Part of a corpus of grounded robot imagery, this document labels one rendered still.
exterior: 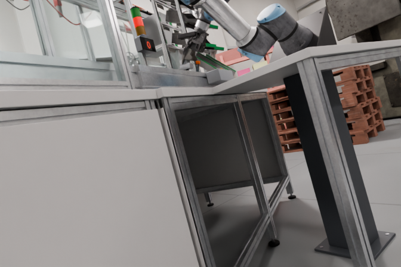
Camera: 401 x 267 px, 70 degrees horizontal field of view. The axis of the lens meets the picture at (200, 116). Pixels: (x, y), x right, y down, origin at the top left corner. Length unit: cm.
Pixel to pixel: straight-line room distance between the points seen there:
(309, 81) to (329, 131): 16
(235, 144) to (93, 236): 187
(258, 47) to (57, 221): 103
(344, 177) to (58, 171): 77
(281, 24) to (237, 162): 137
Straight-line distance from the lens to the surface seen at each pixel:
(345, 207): 101
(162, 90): 87
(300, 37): 140
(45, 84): 65
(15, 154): 55
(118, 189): 68
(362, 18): 517
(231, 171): 245
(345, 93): 385
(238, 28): 127
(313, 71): 94
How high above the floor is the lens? 72
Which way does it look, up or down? 1 degrees up
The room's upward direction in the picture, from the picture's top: 15 degrees counter-clockwise
